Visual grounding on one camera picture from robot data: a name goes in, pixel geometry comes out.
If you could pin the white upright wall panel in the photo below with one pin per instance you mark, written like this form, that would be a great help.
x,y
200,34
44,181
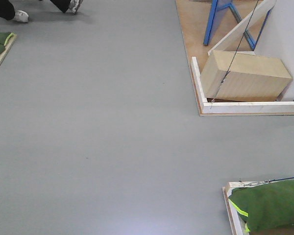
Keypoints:
x,y
277,40

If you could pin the green sandbag lower right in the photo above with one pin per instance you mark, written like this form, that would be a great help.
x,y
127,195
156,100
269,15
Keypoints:
x,y
266,206

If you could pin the wooden platform far left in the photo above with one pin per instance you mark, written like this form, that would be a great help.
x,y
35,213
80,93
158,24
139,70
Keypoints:
x,y
8,46

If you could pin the light wooden box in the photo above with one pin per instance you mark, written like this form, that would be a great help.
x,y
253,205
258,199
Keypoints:
x,y
243,77

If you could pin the white wooden base frame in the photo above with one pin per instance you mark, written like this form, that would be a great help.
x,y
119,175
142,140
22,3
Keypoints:
x,y
206,108

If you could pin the white frame lower right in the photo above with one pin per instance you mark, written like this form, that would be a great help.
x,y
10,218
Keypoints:
x,y
236,223

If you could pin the white sneaker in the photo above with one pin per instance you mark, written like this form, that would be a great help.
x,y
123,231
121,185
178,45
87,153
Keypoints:
x,y
21,16
74,5

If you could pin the black trouser leg right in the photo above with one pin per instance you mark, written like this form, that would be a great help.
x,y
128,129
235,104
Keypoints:
x,y
62,5

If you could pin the blue metal support frame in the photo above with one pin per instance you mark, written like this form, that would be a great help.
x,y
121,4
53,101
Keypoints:
x,y
217,12

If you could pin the white sneaker left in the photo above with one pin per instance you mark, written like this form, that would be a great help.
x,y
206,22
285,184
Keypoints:
x,y
21,16

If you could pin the plywood base platform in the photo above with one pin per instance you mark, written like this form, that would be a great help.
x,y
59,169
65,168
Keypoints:
x,y
193,16

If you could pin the white sneaker right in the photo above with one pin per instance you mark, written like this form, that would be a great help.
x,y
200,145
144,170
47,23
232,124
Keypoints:
x,y
74,5

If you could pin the white diagonal brace board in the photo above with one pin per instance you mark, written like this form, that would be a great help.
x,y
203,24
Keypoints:
x,y
258,12

